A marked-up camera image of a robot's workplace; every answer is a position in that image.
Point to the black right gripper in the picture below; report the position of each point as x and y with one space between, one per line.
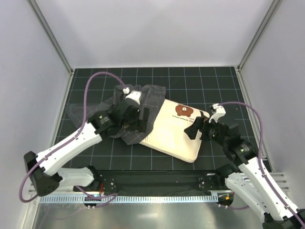
203 130

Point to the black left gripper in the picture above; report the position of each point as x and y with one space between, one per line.
142 119

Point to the dark grey checked pillowcase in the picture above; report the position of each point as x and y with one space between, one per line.
95 121

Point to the cream white pillow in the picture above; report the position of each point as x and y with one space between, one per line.
168 134

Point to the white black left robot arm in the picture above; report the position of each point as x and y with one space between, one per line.
46 169

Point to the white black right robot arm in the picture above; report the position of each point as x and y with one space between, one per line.
266 199

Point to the black grid cutting mat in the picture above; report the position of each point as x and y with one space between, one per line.
198 87

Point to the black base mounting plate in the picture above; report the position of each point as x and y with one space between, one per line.
162 183

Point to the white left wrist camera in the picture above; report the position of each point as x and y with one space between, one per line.
132 94

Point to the slotted grey cable duct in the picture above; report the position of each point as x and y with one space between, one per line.
82 198

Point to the aluminium frame rail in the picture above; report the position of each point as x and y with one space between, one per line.
277 176

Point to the right aluminium corner post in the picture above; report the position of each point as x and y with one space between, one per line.
259 32

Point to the aluminium corner post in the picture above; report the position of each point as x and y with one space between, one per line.
259 32
40 17

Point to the left aluminium corner post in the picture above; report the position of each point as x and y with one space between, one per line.
40 17

